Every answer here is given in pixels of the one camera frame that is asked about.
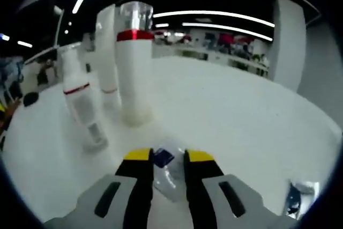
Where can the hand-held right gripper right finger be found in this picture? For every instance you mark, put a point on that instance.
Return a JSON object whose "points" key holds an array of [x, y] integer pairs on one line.
{"points": [[203, 202]]}

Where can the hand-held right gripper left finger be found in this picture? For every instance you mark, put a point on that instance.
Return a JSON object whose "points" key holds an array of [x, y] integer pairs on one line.
{"points": [[134, 199]]}

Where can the frosted skincare bottle grey label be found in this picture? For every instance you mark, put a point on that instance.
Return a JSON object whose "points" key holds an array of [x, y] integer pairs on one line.
{"points": [[77, 105]]}

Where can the white skincare bottle red collar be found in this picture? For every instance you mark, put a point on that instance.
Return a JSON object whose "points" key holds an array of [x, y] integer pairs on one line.
{"points": [[134, 73]]}

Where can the white skincare tube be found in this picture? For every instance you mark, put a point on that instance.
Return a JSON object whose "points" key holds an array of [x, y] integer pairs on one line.
{"points": [[107, 60]]}

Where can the black computer mouse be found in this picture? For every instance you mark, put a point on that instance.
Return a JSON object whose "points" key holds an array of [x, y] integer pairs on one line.
{"points": [[30, 99]]}

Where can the row of white office desks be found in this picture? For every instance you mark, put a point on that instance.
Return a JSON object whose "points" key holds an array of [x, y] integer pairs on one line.
{"points": [[187, 52]]}

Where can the straight ceiling light strip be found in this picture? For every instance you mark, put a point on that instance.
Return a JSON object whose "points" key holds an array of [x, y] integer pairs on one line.
{"points": [[214, 12], [227, 28]]}

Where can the white square pillar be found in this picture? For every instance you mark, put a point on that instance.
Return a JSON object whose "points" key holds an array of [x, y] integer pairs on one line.
{"points": [[286, 46]]}

